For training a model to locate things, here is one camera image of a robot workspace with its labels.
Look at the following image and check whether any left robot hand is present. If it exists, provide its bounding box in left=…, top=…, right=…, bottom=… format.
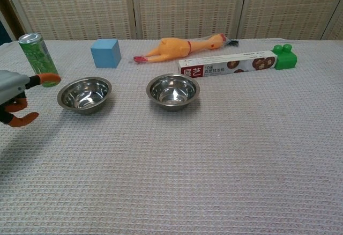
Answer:
left=0, top=69, right=62, bottom=129

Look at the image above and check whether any stainless steel bowl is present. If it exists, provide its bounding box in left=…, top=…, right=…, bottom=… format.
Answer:
left=57, top=76, right=113, bottom=116
left=146, top=74, right=200, bottom=112

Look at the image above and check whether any green drink can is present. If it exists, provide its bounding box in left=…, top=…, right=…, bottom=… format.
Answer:
left=18, top=33, right=60, bottom=88

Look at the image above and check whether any blue foam cube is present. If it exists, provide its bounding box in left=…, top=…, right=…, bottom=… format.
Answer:
left=90, top=38, right=121, bottom=69

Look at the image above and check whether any woven folding screen panel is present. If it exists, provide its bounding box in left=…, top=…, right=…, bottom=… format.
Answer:
left=236, top=0, right=343, bottom=41
left=0, top=0, right=138, bottom=42
left=130, top=0, right=249, bottom=40

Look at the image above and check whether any yellow rubber chicken toy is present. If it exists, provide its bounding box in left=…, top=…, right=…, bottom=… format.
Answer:
left=133, top=33, right=239, bottom=64

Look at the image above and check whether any beige waffle tablecloth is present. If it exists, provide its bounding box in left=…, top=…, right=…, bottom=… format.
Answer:
left=0, top=39, right=343, bottom=235

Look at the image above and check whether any baking paper box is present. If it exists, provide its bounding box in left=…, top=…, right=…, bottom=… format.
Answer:
left=178, top=50, right=278, bottom=79

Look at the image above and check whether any green plastic toy block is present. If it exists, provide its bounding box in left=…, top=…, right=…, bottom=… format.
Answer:
left=272, top=44, right=299, bottom=70

